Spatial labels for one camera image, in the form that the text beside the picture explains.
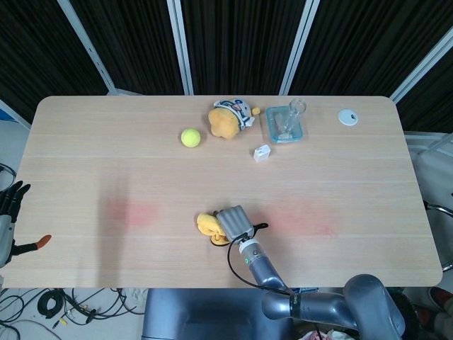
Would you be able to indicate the clear container blue lid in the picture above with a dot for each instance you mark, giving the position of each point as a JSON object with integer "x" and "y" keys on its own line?
{"x": 274, "y": 127}

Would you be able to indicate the white power adapter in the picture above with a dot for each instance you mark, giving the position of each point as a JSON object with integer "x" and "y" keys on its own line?
{"x": 262, "y": 154}

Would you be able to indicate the orange plush toy striped hat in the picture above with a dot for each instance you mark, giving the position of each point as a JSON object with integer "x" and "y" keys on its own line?
{"x": 223, "y": 124}

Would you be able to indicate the white round table grommet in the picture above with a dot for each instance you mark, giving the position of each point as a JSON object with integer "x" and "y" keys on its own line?
{"x": 348, "y": 117}

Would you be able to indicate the yellow-green tennis ball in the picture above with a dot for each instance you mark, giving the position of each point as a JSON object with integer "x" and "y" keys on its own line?
{"x": 191, "y": 138}

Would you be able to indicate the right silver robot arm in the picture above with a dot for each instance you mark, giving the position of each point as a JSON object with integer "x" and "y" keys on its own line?
{"x": 318, "y": 304}

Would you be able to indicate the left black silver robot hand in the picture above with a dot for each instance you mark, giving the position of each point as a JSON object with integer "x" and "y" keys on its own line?
{"x": 7, "y": 226}

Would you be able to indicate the yellow microfiber cloth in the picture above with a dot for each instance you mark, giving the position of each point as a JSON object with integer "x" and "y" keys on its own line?
{"x": 209, "y": 223}

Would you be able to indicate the double grey partition post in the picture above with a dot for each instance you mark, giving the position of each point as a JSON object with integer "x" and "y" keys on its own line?
{"x": 181, "y": 46}

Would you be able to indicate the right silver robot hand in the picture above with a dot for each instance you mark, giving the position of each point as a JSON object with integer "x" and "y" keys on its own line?
{"x": 235, "y": 223}

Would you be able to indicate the slanted grey partition post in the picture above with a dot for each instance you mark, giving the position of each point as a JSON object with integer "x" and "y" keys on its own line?
{"x": 90, "y": 46}

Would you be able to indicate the grey robot torso base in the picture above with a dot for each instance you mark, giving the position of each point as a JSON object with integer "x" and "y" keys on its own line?
{"x": 205, "y": 315}

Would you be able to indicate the grey corner partition post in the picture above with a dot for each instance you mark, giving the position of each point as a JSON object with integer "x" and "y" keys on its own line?
{"x": 421, "y": 63}

